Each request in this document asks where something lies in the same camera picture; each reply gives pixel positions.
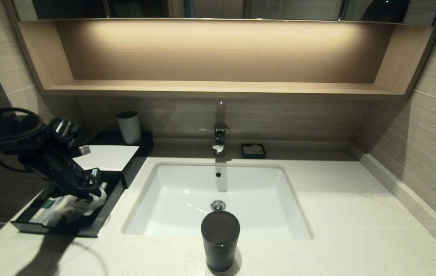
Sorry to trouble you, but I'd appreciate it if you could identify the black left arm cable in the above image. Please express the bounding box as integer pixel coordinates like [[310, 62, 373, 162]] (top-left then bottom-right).
[[0, 107, 101, 192]]

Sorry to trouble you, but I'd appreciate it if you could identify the white card panel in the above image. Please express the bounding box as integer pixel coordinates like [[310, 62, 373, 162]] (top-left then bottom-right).
[[73, 145, 140, 172]]

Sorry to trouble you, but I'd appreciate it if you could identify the black soap dish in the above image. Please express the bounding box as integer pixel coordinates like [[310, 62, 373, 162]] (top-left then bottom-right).
[[241, 143, 266, 159]]

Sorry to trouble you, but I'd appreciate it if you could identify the white sachet green label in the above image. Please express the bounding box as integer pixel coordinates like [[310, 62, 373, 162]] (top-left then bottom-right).
[[70, 183, 108, 225]]

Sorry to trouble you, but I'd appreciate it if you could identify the white ceramic sink basin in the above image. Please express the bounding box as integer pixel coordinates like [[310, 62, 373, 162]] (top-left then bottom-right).
[[122, 161, 313, 240]]

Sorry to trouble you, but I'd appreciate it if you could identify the pale grey cup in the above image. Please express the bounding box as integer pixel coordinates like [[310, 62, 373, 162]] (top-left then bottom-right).
[[116, 111, 142, 145]]

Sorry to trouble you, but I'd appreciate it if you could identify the dark grey tumbler cup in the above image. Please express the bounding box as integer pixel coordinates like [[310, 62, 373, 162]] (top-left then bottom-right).
[[201, 210, 241, 273]]

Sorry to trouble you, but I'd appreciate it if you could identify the wooden wall shelf niche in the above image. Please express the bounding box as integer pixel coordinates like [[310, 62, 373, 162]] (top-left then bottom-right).
[[18, 19, 434, 100]]

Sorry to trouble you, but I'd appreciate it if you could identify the chrome basin faucet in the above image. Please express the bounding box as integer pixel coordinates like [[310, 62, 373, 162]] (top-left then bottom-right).
[[212, 123, 230, 157]]

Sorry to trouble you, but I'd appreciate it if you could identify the mirrored wall cabinet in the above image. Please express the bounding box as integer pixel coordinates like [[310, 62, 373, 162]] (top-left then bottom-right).
[[13, 0, 436, 26]]

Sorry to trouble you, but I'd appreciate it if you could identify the black box drawer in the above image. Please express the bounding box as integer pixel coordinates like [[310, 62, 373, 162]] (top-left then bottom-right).
[[11, 171, 126, 238]]

